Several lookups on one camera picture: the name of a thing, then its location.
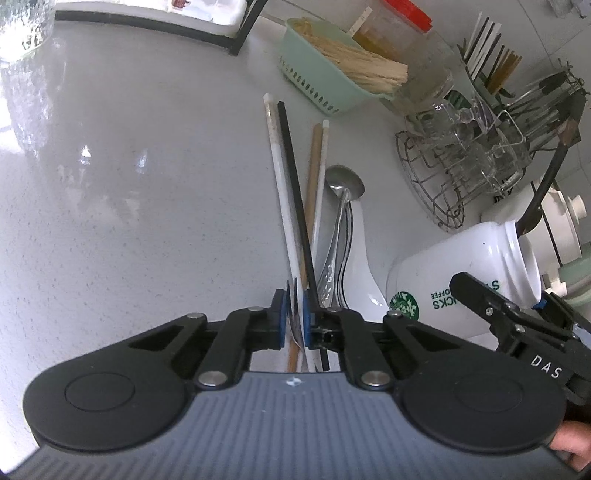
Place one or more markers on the white drip tray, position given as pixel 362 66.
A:
pixel 207 14

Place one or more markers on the person's right hand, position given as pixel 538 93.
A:
pixel 577 443

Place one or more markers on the red lid plastic jar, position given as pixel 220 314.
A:
pixel 406 14

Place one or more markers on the clear stemmed glass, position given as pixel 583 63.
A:
pixel 438 120
pixel 498 161

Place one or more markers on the hanging kitchen utensils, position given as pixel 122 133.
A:
pixel 545 92

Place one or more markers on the tall textured glass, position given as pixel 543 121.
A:
pixel 27 27

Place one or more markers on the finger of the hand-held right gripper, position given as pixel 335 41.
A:
pixel 563 318
pixel 489 302

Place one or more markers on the small metal fork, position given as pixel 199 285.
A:
pixel 293 314

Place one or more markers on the bunch of stored chopsticks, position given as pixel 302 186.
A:
pixel 485 50

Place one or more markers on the metal spoon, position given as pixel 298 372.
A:
pixel 344 182

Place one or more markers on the pale green basket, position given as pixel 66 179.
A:
pixel 323 87

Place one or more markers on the white ceramic mug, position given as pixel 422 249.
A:
pixel 461 258

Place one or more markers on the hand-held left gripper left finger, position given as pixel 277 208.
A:
pixel 278 318

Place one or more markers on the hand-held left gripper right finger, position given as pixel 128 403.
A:
pixel 308 323

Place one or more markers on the black frame dish rack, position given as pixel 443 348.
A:
pixel 138 28

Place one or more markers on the white electric pot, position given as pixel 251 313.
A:
pixel 568 230

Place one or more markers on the white ceramic spoon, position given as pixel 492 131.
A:
pixel 364 277

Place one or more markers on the pile of wooden sticks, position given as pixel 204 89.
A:
pixel 360 64

